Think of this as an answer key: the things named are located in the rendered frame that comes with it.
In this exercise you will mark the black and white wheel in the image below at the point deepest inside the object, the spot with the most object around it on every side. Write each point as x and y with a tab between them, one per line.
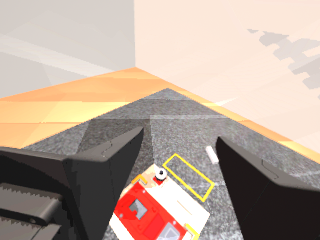
158	177

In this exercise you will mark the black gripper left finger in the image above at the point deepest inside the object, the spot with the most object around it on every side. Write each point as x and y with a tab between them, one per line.
91	181

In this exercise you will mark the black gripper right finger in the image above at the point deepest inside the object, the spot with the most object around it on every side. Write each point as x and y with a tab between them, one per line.
269	203

